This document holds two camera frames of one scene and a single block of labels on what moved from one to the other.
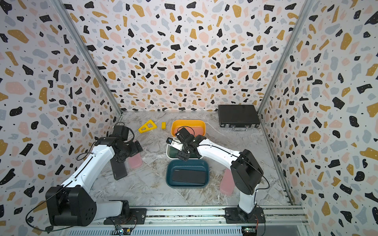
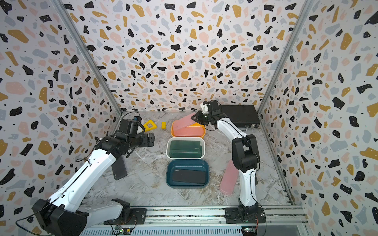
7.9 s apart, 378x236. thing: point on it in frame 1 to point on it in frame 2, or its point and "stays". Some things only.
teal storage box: (191, 174) stays
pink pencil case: (194, 131) stays
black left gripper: (134, 150) to (145, 142)
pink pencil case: (227, 184) stays
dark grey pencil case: (118, 168) stays
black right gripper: (182, 157) to (198, 117)
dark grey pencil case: (192, 176) stays
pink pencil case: (135, 161) to (183, 122)
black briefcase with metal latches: (240, 117) stays
